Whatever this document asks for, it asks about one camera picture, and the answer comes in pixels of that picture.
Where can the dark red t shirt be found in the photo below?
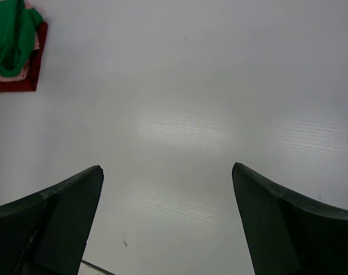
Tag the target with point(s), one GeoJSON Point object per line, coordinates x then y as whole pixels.
{"type": "Point", "coordinates": [29, 84]}

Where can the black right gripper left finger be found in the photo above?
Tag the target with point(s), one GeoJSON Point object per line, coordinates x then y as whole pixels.
{"type": "Point", "coordinates": [46, 232]}

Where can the green t shirt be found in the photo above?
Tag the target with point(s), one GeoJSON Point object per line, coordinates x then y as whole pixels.
{"type": "Point", "coordinates": [11, 37]}

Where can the pink t shirt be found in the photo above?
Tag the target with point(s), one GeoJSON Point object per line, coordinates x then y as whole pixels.
{"type": "Point", "coordinates": [19, 75]}

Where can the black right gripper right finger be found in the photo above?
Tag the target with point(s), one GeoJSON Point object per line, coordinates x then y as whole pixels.
{"type": "Point", "coordinates": [287, 232]}

